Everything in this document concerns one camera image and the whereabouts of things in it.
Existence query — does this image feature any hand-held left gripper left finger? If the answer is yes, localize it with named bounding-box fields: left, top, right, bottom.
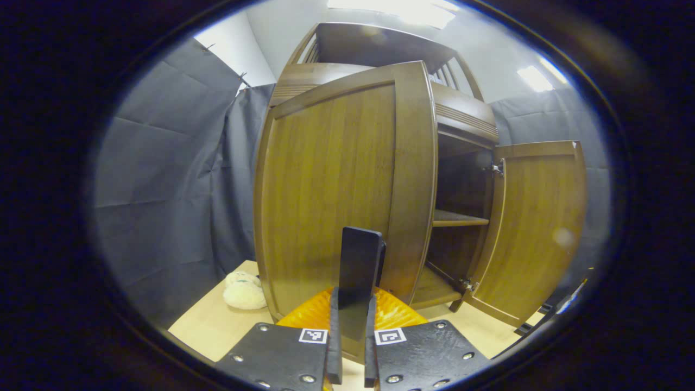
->
left=214, top=287, right=344, bottom=391

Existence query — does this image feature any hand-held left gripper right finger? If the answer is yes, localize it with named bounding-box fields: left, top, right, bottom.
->
left=364, top=287, right=492, bottom=391

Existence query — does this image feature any black door handle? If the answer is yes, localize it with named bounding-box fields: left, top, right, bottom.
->
left=338, top=226, right=386, bottom=343

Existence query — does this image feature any wooden shoe cabinet door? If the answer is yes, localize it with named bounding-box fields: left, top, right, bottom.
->
left=464, top=140, right=588, bottom=328
left=254, top=61, right=438, bottom=364

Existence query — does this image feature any wooden double-door shoe cabinet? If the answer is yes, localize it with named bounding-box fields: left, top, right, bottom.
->
left=269, top=22, right=500, bottom=313

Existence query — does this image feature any wooden cabinet inner shelf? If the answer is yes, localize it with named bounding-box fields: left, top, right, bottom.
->
left=433, top=209, right=490, bottom=228

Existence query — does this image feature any cream plush toy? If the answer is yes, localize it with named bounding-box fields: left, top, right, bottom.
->
left=223, top=270, right=268, bottom=311

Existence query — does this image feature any black backdrop cloth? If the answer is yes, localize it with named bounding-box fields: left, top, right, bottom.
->
left=92, top=38, right=611, bottom=329

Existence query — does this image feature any small ceiling light panel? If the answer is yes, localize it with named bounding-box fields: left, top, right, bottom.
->
left=517, top=57, right=568, bottom=93

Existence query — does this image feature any large ceiling light panel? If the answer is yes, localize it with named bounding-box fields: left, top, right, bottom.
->
left=326, top=0, right=457, bottom=29

